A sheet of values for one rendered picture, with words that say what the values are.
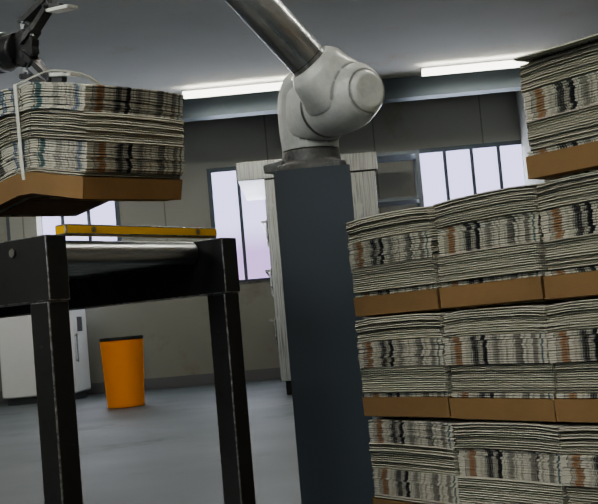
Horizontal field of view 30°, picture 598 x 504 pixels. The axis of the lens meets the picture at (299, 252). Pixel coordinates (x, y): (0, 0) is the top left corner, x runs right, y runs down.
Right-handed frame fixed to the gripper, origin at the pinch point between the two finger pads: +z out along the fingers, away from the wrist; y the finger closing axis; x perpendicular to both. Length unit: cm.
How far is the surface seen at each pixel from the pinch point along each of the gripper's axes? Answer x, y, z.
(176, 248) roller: -12.6, 45.4, 16.2
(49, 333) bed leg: 30, 60, 23
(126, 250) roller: 2.8, 45.4, 16.4
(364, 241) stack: -49, 46, 41
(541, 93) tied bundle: -32, 19, 92
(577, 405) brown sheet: -29, 77, 98
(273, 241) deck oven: -591, 45, -390
